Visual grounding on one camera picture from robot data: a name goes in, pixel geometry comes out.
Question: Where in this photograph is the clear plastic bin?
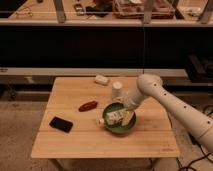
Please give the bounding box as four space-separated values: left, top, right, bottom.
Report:
113 0 175 19

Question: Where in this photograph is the wooden table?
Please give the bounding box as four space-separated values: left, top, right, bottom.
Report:
31 77 180 159

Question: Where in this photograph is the white paper cup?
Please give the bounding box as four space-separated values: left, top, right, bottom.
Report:
111 82 123 100

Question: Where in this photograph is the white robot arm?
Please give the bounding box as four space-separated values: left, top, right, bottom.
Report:
123 74 213 155

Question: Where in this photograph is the black smartphone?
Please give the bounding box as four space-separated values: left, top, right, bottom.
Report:
49 117 73 133

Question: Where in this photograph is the black floor cable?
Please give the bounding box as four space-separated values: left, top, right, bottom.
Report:
175 104 213 171

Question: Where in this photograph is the green bowl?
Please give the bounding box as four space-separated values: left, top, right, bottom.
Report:
101 102 136 135

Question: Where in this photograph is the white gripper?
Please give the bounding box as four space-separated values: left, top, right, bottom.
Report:
122 87 147 126

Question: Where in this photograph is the dark device on shelf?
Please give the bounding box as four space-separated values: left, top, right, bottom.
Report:
73 3 85 16

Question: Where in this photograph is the red pepper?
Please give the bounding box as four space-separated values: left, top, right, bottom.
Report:
79 101 98 112

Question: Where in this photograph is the black equipment at right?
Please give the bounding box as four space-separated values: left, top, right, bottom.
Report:
185 55 213 83

